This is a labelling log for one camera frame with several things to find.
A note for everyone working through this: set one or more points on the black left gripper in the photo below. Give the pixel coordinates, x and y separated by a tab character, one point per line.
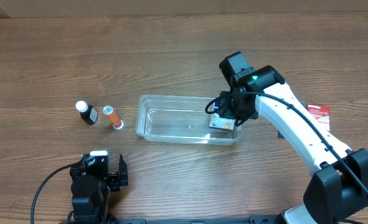
109	179

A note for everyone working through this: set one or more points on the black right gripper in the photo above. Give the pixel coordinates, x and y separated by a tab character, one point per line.
237	109

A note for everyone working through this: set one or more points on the white blue Hansaplast box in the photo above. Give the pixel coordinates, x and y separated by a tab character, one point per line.
217	122

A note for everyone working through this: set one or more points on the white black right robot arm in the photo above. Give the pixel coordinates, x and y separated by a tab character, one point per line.
339	176

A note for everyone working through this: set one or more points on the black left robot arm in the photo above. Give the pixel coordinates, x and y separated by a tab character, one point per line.
92	185

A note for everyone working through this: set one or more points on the clear plastic container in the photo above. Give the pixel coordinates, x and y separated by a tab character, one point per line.
180	119

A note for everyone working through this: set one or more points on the blue cough medicine box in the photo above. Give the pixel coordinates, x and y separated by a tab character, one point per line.
279	133

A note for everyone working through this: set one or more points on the orange tablet tube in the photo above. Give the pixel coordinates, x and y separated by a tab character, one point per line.
115	120

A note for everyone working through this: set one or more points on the dark syrup bottle white cap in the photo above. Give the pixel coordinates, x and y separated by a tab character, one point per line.
87	112

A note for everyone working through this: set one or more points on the red white medicine box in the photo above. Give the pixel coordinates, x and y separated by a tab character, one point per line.
321	113

